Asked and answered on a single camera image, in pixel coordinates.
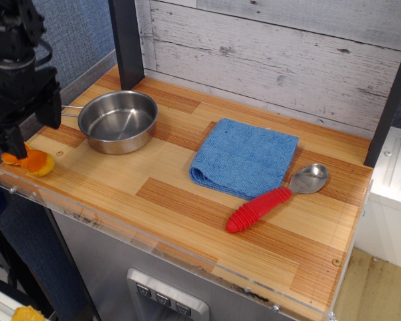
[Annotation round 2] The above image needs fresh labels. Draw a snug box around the dark right vertical post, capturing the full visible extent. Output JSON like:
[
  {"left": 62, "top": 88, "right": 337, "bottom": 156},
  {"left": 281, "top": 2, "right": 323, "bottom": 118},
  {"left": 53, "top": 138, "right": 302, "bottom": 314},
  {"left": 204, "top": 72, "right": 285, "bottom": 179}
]
[{"left": 364, "top": 62, "right": 401, "bottom": 167}]

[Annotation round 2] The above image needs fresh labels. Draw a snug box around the clear acrylic edge guard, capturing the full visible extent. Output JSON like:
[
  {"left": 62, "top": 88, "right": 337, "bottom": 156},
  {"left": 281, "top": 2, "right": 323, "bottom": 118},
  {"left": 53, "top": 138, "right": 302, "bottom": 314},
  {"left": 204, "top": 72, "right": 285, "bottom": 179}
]
[{"left": 0, "top": 49, "right": 374, "bottom": 321}]

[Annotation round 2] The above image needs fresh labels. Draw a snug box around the stainless steel saucepan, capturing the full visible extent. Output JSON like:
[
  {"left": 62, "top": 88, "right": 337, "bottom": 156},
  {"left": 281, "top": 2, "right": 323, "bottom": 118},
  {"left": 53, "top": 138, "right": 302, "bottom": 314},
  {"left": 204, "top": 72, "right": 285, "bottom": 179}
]
[{"left": 76, "top": 90, "right": 159, "bottom": 155}]

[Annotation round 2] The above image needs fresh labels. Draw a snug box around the dark vertical post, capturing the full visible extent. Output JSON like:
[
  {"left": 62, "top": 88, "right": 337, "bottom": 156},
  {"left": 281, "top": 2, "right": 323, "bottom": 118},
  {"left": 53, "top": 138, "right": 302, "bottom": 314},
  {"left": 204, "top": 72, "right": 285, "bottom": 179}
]
[
  {"left": 108, "top": 0, "right": 145, "bottom": 90},
  {"left": 364, "top": 62, "right": 401, "bottom": 167}
]

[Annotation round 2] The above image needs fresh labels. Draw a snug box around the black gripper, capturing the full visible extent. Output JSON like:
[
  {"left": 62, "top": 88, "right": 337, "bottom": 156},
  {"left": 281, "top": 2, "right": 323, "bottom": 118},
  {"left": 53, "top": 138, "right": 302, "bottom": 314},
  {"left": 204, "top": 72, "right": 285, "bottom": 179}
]
[{"left": 0, "top": 59, "right": 61, "bottom": 159}]

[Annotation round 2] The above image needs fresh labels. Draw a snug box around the red handled metal spoon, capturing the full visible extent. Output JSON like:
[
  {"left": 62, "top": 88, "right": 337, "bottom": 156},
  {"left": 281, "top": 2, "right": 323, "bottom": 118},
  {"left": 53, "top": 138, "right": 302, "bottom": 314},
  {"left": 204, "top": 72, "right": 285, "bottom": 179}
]
[{"left": 225, "top": 163, "right": 329, "bottom": 233}]

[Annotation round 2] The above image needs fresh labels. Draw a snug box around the yellow object bottom left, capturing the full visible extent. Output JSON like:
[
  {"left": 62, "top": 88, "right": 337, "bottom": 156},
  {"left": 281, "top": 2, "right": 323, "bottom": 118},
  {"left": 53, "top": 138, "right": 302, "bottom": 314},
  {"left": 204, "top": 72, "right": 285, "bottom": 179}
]
[{"left": 11, "top": 306, "right": 46, "bottom": 321}]

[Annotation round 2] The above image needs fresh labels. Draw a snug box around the orange plush fish toy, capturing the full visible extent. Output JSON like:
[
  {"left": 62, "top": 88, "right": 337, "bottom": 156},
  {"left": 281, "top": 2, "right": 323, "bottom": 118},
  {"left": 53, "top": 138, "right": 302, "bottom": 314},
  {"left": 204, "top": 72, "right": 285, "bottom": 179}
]
[{"left": 1, "top": 142, "right": 55, "bottom": 177}]

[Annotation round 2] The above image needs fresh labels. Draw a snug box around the folded blue cloth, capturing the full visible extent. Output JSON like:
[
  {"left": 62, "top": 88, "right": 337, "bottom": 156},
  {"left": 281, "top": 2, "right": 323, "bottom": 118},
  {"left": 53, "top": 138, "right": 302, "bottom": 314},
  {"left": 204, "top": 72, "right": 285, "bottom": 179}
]
[{"left": 189, "top": 118, "right": 299, "bottom": 201}]

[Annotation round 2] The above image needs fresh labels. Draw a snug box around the dark left vertical post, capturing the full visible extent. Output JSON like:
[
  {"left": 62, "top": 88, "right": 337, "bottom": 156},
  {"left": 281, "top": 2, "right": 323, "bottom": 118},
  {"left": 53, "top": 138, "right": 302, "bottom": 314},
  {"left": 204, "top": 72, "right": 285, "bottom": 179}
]
[{"left": 108, "top": 0, "right": 145, "bottom": 90}]

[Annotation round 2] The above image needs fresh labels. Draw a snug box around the silver button control panel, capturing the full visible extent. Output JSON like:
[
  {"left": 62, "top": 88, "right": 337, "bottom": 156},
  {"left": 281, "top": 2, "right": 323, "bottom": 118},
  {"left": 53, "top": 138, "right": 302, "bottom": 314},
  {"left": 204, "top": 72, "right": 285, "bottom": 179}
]
[{"left": 126, "top": 268, "right": 210, "bottom": 320}]

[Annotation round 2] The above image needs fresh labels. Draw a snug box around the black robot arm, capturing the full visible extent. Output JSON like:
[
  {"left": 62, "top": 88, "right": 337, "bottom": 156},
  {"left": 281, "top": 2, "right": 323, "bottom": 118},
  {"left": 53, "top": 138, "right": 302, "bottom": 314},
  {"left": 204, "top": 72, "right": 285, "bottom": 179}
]
[{"left": 0, "top": 1, "right": 61, "bottom": 159}]

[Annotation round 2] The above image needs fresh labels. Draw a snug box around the white ridged side counter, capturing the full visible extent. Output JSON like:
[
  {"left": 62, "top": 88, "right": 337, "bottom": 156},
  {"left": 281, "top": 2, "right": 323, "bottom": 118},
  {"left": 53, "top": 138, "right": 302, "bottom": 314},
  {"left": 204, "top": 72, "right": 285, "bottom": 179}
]
[{"left": 354, "top": 127, "right": 401, "bottom": 267}]

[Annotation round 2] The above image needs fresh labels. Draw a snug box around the stainless steel cabinet front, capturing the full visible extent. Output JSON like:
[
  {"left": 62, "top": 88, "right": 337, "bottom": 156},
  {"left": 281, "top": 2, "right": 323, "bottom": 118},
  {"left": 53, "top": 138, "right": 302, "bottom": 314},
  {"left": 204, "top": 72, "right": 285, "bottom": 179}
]
[{"left": 53, "top": 211, "right": 290, "bottom": 320}]

